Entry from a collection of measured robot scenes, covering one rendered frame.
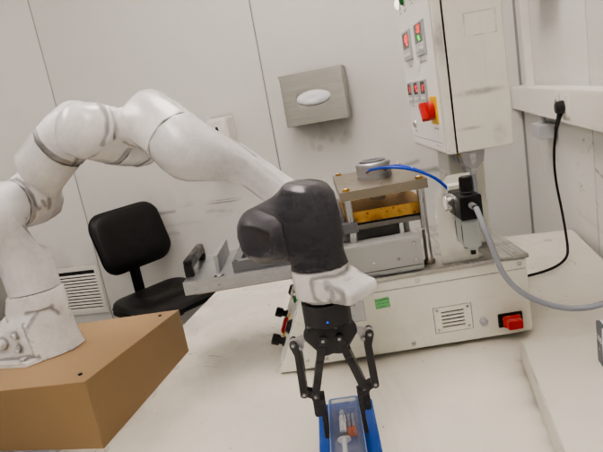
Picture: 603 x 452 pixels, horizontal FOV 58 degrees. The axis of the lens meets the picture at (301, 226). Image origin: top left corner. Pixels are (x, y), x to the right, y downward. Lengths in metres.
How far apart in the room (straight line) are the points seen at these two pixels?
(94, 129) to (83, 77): 2.24
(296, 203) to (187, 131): 0.26
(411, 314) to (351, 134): 1.70
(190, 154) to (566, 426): 0.71
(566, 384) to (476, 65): 0.58
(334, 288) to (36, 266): 0.72
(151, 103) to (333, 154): 1.86
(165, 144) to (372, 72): 1.89
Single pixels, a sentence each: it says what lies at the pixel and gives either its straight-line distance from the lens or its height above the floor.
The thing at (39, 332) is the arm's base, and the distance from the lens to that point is 1.29.
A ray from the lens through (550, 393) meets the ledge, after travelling 0.97.
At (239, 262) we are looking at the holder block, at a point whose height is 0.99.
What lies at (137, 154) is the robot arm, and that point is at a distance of 1.09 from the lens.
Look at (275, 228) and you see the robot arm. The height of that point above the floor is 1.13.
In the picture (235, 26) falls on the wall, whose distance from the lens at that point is 2.88.
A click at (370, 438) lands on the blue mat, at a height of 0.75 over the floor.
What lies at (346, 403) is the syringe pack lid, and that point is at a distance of 1.01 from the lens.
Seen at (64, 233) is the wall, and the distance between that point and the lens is 3.48.
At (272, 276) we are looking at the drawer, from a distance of 1.17.
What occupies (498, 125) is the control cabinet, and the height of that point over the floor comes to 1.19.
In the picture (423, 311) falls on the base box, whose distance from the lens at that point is 1.16.
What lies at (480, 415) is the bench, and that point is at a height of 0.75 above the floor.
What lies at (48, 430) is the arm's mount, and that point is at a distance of 1.18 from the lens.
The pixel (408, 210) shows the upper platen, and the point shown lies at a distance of 1.16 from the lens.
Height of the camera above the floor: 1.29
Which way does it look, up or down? 12 degrees down
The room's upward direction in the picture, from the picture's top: 10 degrees counter-clockwise
